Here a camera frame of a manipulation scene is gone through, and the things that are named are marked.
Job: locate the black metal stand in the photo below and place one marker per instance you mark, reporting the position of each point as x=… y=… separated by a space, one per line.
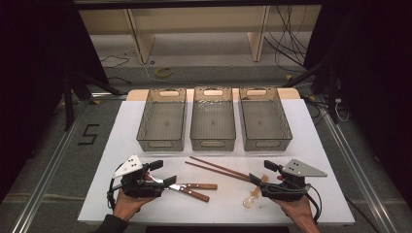
x=332 y=97
x=68 y=106

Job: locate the yellow tape roll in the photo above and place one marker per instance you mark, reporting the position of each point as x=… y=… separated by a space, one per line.
x=158 y=72

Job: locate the black curtain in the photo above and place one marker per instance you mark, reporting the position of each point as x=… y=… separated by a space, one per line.
x=32 y=81
x=379 y=81

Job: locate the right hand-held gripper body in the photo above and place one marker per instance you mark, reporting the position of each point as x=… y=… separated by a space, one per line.
x=285 y=191

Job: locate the brown wooden chopstick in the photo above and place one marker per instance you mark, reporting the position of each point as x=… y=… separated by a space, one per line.
x=217 y=172
x=220 y=167

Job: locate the person's left hand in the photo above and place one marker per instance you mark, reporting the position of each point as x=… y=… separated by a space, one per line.
x=126 y=205

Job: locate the light wooden bench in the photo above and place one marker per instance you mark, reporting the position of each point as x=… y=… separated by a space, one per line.
x=142 y=39

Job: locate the person's right hand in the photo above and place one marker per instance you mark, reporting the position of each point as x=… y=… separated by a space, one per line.
x=299 y=210

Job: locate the translucent grey plastic bin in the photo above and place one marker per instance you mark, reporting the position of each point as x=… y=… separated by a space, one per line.
x=212 y=124
x=163 y=123
x=264 y=124

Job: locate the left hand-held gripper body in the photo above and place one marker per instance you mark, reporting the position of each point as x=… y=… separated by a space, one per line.
x=139 y=187

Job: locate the aluminium floor rail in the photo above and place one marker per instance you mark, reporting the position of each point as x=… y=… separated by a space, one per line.
x=362 y=174
x=48 y=171

